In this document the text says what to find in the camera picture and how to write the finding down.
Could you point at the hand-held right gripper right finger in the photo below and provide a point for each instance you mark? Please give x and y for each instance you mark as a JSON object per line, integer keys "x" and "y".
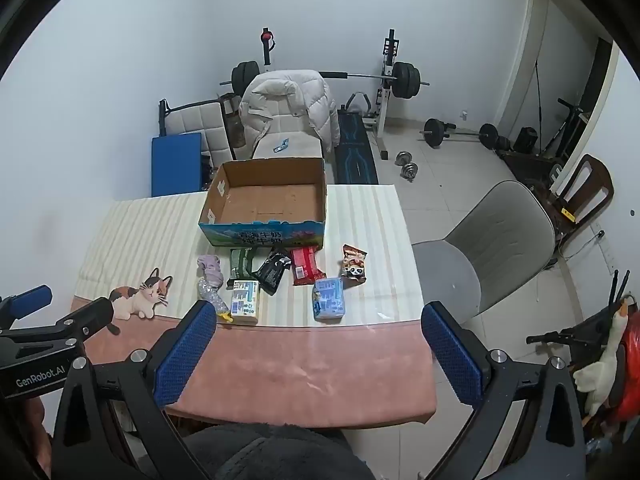
{"x": 450, "y": 355}

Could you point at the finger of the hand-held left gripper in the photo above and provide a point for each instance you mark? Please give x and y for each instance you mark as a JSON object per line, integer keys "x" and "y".
{"x": 87, "y": 314}
{"x": 31, "y": 300}

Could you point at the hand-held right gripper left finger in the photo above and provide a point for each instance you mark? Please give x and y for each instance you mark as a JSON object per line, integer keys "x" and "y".
{"x": 185, "y": 355}

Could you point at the clear plastic bottle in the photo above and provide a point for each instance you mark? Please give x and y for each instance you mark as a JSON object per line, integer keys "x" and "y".
{"x": 212, "y": 300}

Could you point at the purple cloth bundle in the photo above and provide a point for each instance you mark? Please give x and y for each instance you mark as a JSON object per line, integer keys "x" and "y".
{"x": 212, "y": 267}

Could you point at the green packet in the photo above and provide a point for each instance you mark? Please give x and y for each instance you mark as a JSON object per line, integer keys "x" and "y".
{"x": 242, "y": 262}

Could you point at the black packet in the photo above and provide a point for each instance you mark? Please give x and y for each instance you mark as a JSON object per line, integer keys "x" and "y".
{"x": 272, "y": 270}

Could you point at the orange panda snack packet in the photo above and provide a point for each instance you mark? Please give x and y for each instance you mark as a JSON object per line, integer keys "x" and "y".
{"x": 354, "y": 266}

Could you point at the blue tissue pack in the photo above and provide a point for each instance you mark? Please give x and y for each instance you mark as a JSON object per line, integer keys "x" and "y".
{"x": 328, "y": 300}

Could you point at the red packet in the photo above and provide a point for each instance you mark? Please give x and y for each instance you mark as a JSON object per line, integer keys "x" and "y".
{"x": 306, "y": 265}

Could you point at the cardboard box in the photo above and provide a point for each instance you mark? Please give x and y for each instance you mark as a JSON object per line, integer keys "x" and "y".
{"x": 270, "y": 200}

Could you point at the calico cat plush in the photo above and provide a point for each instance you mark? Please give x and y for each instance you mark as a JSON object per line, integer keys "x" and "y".
{"x": 142, "y": 295}

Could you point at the folded black scooter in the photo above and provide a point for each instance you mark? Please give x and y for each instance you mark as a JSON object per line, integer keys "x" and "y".
{"x": 570, "y": 337}

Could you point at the dark fleece clothing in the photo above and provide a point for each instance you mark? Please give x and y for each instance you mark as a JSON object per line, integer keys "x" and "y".
{"x": 270, "y": 455}

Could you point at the grey shell chair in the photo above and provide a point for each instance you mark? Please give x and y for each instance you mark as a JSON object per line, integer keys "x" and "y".
{"x": 500, "y": 230}

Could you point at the white goose plush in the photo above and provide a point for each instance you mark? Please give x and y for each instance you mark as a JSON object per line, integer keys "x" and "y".
{"x": 597, "y": 375}

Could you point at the blue foam mat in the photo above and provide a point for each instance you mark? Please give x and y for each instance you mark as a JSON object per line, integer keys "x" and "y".
{"x": 175, "y": 165}

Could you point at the red bag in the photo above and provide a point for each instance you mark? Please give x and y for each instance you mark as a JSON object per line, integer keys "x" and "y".
{"x": 629, "y": 370}

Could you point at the chrome dumbbell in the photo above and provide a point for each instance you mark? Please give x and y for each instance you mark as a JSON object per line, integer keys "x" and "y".
{"x": 409, "y": 171}
{"x": 402, "y": 158}

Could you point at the brown wooden chair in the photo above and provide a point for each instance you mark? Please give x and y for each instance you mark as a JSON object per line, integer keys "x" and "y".
{"x": 590, "y": 195}

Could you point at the short barbell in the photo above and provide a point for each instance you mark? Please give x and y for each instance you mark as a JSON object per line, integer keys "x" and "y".
{"x": 435, "y": 132}

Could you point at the black and blue bench pad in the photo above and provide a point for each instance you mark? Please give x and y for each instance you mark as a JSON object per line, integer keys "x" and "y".
{"x": 356, "y": 150}

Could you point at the white padded black-framed chair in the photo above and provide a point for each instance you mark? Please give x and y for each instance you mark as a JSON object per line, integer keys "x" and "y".
{"x": 200, "y": 117}

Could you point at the black bag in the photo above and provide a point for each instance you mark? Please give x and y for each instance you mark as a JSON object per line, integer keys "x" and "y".
{"x": 526, "y": 140}

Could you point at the small blue packet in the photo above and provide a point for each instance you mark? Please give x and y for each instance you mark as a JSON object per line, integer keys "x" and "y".
{"x": 281, "y": 146}

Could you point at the beige padded chair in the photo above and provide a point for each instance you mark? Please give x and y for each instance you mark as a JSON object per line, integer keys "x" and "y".
{"x": 300, "y": 144}

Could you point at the black kick scooter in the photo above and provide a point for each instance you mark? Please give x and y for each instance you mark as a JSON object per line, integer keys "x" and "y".
{"x": 565, "y": 125}

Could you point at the white weight rack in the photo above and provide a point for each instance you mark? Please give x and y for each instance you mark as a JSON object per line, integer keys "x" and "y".
{"x": 385, "y": 105}

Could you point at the white puffer jacket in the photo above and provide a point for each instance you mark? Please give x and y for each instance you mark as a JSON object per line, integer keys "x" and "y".
{"x": 280, "y": 100}

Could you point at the barbell with black plates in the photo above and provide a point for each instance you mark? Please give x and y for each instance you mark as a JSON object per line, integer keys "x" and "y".
{"x": 405, "y": 80}

